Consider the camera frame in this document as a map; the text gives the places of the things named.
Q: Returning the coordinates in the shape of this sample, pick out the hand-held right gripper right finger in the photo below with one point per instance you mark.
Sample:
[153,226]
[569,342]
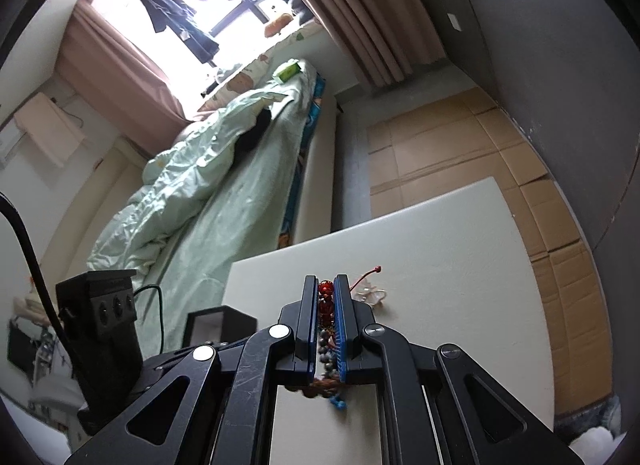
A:
[342,330]

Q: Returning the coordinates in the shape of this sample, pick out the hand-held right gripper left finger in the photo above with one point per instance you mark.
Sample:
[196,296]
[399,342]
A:
[310,325]

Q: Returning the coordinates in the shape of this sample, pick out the black jewelry box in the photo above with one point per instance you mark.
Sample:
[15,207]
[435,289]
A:
[236,326]

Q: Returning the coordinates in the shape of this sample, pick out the white low table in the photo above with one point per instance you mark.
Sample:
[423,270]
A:
[425,255]

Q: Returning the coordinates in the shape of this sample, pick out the bed with green sheet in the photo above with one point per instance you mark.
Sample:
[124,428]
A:
[240,230]

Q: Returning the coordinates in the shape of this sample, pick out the light green duvet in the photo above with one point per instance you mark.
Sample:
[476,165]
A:
[175,195]

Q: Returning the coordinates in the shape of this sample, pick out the cream padded headboard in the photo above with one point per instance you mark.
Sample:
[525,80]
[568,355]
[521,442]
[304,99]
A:
[120,170]

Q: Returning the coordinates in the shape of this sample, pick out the flattened cardboard floor sheets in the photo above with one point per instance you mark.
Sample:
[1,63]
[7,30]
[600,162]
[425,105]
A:
[450,145]

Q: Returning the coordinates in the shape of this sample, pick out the beige hanging cloth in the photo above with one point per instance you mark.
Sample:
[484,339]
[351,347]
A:
[47,127]

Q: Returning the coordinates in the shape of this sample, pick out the green packet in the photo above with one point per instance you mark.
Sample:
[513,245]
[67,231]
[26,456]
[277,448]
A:
[286,71]

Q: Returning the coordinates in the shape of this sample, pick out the dark crumpled cloth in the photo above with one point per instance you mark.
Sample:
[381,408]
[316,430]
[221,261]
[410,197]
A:
[217,79]

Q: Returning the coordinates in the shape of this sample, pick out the printed windowsill cushion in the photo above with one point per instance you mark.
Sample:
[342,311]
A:
[260,62]

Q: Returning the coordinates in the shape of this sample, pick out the pink curtain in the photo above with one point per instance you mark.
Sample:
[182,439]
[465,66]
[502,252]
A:
[125,75]
[370,10]

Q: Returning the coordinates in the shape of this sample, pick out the orange plush toy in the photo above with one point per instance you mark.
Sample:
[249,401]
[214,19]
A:
[277,24]

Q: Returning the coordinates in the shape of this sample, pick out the hanging dark clothes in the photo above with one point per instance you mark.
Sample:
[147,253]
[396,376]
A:
[240,10]

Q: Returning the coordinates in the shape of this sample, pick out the long dark hanging garment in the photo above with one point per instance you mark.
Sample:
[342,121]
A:
[170,15]

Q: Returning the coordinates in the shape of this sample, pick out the white wall switch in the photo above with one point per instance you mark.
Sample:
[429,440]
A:
[454,21]

